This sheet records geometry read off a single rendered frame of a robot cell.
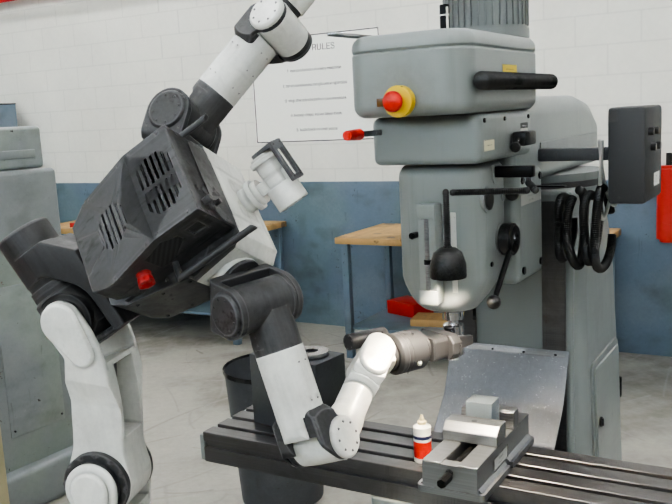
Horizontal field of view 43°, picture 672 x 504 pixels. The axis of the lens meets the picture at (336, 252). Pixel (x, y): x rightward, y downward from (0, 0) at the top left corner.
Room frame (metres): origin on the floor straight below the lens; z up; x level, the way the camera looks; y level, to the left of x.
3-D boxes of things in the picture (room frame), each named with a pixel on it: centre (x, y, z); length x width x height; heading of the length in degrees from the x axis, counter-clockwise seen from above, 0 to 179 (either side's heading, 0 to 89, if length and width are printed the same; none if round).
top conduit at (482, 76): (1.79, -0.40, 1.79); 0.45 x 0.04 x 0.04; 149
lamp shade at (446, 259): (1.65, -0.22, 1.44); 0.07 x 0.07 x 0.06
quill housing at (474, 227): (1.84, -0.26, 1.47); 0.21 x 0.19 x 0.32; 59
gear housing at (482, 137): (1.87, -0.28, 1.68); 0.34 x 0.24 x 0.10; 149
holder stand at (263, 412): (2.10, 0.11, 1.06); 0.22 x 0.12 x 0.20; 52
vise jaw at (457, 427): (1.76, -0.28, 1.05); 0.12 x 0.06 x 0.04; 60
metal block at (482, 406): (1.80, -0.31, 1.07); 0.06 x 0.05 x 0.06; 60
